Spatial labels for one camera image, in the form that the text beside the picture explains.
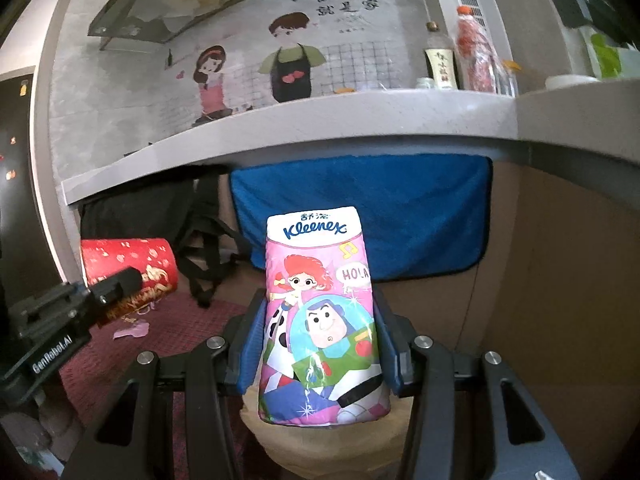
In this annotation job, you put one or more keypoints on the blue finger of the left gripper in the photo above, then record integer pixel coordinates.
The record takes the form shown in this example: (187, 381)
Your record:
(117, 287)

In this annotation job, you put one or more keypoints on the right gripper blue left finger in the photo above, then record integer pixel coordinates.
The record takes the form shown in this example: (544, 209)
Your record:
(245, 336)

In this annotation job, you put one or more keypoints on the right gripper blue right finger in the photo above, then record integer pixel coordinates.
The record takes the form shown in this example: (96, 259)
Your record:
(395, 334)

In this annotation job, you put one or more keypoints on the red crushed drink can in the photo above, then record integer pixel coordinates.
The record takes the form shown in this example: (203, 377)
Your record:
(153, 257)

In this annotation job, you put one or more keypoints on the Kleenex tissue pack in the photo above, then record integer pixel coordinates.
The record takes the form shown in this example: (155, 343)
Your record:
(320, 363)

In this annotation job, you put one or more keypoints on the trash bin with plastic bag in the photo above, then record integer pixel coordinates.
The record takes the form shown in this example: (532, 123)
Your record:
(371, 448)

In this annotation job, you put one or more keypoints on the pink plastic scrap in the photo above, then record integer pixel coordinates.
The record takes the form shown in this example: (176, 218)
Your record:
(138, 329)

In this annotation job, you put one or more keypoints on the dark entrance door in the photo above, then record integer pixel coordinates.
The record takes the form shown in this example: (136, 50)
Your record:
(27, 267)

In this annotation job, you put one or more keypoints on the red plaid tablecloth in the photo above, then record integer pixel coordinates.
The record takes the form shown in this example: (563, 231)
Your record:
(133, 436)

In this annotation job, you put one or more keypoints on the black hanging bag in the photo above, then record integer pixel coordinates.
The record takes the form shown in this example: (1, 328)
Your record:
(182, 206)

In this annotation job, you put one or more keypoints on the blue hanging towel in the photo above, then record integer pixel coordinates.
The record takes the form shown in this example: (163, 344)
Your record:
(422, 215)

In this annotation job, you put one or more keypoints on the dark sauce bottle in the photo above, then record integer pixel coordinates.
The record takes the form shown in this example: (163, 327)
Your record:
(440, 56)

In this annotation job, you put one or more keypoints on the small glass jar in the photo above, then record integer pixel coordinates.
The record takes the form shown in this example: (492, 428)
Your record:
(511, 71)

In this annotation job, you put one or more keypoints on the white bowl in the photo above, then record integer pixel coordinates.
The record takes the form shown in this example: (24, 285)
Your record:
(567, 81)

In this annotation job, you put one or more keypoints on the red plastic bottle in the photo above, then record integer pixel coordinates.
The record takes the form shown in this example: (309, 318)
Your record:
(476, 52)

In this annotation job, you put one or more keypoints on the green white package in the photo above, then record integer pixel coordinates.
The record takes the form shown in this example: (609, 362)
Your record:
(608, 61)

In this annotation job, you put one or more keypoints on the cartoon couple wall sticker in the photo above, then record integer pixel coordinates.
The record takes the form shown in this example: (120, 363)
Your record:
(259, 53)

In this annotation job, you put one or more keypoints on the black wall rack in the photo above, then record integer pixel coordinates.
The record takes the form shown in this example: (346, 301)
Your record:
(597, 13)

